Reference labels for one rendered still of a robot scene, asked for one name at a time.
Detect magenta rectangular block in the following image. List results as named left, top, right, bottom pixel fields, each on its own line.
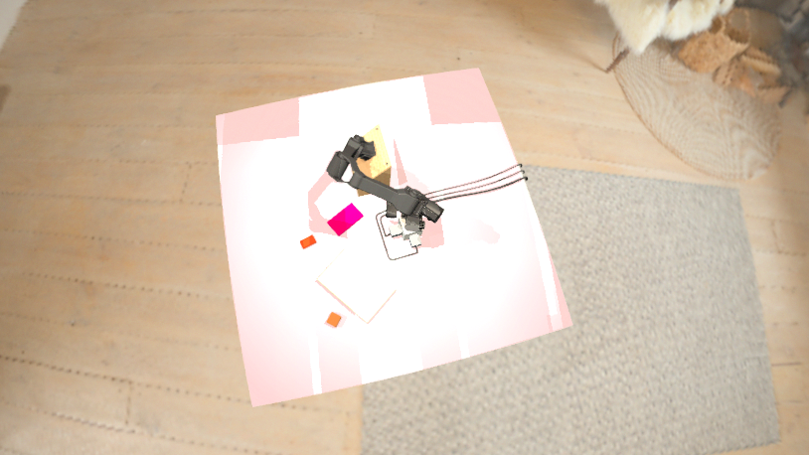
left=327, top=203, right=363, bottom=236

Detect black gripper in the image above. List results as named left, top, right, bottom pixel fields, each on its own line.
left=386, top=202, right=405, bottom=220

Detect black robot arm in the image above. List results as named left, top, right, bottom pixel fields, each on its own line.
left=326, top=134, right=444, bottom=231

